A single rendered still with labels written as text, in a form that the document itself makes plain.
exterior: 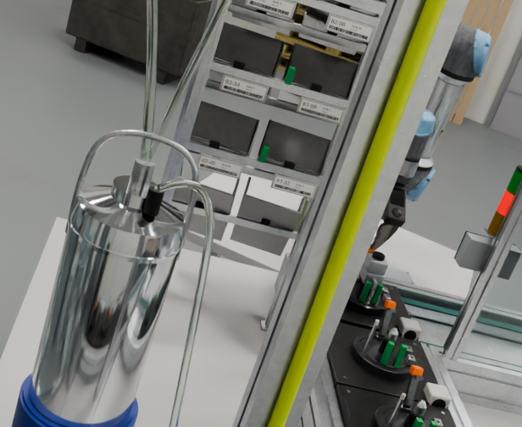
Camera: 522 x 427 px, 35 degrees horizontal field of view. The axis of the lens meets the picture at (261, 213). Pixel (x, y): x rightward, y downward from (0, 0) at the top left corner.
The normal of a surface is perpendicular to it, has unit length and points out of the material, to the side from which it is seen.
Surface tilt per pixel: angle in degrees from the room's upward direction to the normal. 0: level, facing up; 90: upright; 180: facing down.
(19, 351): 0
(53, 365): 90
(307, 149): 65
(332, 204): 90
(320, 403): 0
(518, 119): 90
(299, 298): 90
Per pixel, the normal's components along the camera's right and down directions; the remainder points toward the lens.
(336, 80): 0.03, -0.04
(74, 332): -0.35, 0.26
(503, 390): 0.06, 0.40
